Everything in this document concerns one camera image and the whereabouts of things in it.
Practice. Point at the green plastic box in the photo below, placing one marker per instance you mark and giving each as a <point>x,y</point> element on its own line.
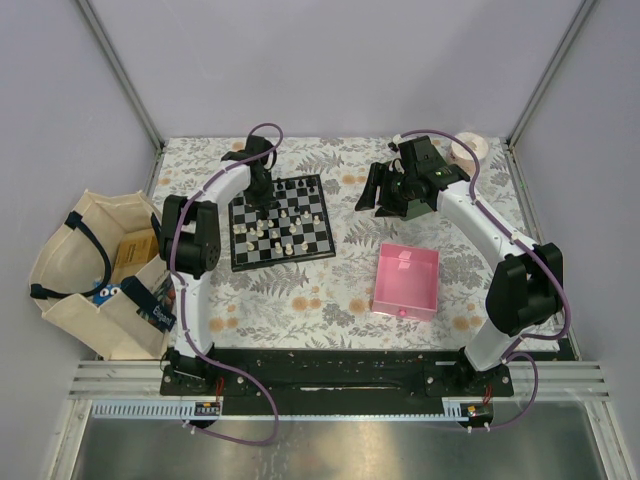
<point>416,208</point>

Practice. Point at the tape roll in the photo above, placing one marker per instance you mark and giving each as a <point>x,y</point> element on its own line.
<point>459,155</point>

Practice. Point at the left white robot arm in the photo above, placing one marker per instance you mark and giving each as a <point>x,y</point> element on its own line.
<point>190,238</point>

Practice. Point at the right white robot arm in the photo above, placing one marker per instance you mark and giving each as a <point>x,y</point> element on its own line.
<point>527,284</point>

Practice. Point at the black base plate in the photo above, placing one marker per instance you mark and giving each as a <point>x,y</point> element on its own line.
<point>434,374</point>

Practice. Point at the floral tablecloth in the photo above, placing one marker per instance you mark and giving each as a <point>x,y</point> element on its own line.
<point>327,303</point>

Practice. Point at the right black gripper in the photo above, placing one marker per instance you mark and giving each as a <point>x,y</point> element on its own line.
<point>379,176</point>

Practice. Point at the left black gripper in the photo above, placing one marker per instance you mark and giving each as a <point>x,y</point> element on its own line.
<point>262,204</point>

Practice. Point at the black and grey chessboard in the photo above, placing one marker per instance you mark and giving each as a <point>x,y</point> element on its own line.
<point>294,228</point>

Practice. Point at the pink plastic box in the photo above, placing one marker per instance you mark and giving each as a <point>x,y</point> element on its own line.
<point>407,281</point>

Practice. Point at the beige tote bag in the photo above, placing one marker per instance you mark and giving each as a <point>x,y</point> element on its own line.
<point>77,263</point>

